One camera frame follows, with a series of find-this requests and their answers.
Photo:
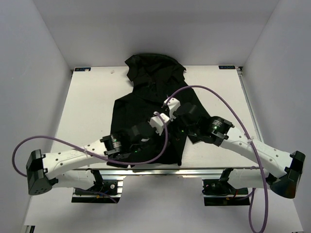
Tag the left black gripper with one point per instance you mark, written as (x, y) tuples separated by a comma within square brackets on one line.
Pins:
[(153, 146)]

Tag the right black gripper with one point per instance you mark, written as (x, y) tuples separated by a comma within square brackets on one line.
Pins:
[(177, 118)]

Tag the black jacket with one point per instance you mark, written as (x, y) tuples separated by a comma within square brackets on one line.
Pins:
[(155, 77)]

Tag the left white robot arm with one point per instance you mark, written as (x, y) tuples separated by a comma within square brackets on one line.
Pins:
[(46, 171)]

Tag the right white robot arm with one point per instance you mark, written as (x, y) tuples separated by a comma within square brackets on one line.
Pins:
[(279, 170)]

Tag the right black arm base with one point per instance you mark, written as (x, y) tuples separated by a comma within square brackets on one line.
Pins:
[(216, 194)]

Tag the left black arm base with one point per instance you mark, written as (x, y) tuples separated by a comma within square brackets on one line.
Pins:
[(104, 189)]

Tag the right blue table sticker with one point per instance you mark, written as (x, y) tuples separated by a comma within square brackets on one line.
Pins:
[(226, 67)]

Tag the blue table sticker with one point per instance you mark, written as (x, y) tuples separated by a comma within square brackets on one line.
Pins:
[(82, 69), (226, 67)]

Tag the left blue table sticker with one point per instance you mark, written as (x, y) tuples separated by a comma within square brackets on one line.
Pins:
[(82, 69)]

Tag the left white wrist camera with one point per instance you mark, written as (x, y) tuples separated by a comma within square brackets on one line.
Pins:
[(158, 121)]

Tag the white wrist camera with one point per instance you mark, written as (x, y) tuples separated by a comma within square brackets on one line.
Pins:
[(158, 121), (172, 104)]

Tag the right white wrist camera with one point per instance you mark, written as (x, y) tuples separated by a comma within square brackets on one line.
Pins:
[(172, 104)]

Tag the aluminium table frame rail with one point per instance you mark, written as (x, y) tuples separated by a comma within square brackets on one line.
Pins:
[(204, 173)]

